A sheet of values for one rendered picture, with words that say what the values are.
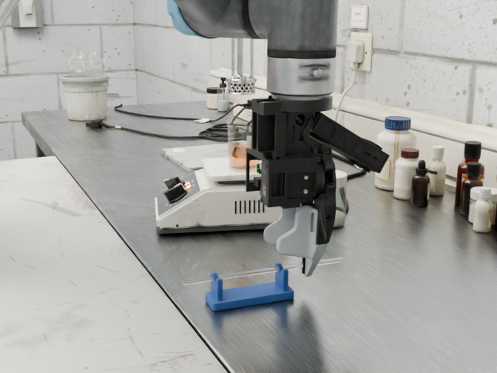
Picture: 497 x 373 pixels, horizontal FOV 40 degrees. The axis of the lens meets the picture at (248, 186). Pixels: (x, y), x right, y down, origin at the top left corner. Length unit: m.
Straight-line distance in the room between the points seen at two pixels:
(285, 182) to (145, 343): 0.22
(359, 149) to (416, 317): 0.20
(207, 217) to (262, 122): 0.30
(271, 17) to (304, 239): 0.25
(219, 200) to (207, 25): 0.32
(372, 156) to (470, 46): 0.59
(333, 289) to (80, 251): 0.36
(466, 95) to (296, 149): 0.65
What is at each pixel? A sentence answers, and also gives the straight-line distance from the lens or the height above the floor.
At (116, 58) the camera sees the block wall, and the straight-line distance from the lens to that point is 3.50.
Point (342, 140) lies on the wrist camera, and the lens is 0.77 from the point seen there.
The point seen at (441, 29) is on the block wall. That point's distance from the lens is 1.41.
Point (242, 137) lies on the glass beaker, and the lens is 1.01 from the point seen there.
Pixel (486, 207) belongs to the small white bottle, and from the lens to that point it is 1.07.
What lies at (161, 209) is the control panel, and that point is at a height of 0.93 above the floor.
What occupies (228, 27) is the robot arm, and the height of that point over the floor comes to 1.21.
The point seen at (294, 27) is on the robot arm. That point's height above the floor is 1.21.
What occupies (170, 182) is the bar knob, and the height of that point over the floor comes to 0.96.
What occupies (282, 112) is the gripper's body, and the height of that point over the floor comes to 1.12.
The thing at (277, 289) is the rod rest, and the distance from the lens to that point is 0.81.
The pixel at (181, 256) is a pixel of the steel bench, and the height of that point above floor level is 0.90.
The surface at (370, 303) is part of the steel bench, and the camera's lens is 0.81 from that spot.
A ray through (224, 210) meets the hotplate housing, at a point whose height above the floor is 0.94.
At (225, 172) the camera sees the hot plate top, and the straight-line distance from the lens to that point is 1.02.
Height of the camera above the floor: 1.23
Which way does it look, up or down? 15 degrees down
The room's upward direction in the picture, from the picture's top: straight up
